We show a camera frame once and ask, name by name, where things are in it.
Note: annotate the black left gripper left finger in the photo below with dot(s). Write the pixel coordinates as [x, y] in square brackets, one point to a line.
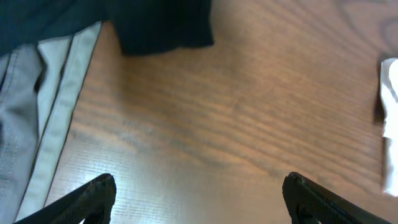
[89, 204]

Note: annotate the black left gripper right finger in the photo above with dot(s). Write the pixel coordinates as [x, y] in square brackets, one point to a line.
[310, 203]

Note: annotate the white t-shirt with green logo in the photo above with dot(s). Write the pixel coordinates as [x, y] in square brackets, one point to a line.
[388, 95]

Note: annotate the beige folded garment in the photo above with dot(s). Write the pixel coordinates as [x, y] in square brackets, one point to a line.
[67, 60]

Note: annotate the grey folded garment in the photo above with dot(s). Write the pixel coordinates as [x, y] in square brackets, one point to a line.
[20, 71]

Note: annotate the black garment with red trim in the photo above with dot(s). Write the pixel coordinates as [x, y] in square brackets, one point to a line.
[143, 26]

